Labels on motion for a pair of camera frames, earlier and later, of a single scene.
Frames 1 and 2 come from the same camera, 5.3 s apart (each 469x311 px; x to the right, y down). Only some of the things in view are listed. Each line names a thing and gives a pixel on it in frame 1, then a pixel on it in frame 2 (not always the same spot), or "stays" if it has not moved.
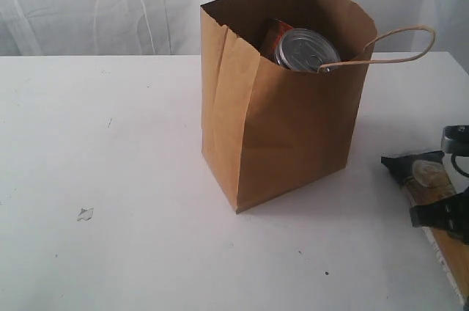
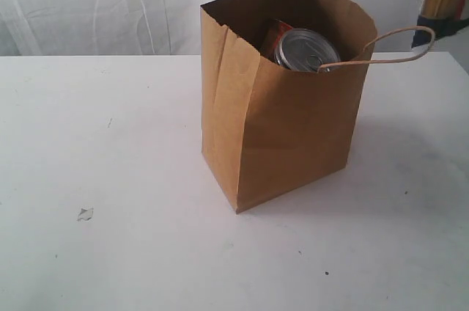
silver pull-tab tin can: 305,50 stays
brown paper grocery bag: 272,128 stays
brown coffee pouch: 275,30 stays
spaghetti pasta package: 426,176 to 445,5
